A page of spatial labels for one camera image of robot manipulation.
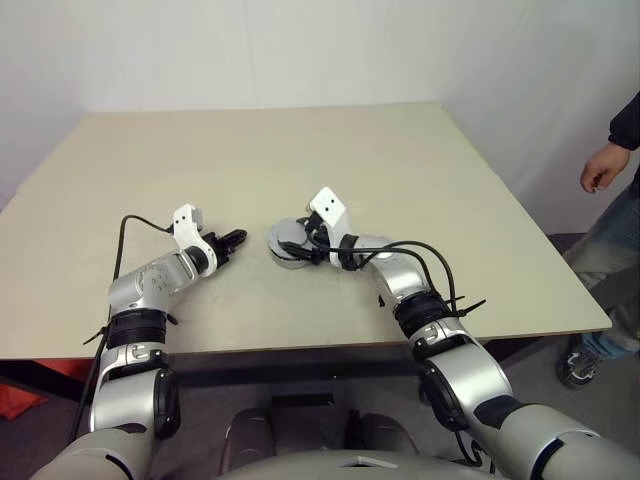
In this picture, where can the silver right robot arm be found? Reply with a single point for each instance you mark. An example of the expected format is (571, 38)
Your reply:
(465, 370)

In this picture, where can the person's black sleeved forearm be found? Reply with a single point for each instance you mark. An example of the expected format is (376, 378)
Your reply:
(627, 122)

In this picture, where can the orange red object under table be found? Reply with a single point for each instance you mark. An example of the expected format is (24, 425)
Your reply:
(25, 395)

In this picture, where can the person's blue jeans leg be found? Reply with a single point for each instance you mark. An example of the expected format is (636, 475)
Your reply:
(610, 260)

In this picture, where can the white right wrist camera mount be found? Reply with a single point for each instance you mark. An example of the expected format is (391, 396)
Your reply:
(330, 205)

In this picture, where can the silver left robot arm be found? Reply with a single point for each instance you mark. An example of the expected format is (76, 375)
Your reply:
(150, 285)

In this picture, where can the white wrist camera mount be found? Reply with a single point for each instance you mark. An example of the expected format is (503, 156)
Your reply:
(330, 205)
(187, 225)

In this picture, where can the dark rounded shape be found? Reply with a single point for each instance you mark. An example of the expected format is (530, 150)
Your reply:
(250, 435)
(382, 435)

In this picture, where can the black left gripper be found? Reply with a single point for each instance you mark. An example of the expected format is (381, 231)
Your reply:
(220, 247)

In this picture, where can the person's bare hand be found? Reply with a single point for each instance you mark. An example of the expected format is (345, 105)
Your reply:
(605, 167)

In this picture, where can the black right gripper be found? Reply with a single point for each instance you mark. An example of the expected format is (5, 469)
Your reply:
(318, 239)

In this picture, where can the grey round motor lid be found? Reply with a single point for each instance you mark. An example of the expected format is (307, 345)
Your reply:
(285, 234)

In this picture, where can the grey robot torso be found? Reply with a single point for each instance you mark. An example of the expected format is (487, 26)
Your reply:
(300, 467)

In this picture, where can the black table frame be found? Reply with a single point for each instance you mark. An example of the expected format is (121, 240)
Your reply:
(280, 367)

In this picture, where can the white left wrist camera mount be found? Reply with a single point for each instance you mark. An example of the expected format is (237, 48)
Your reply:
(187, 225)

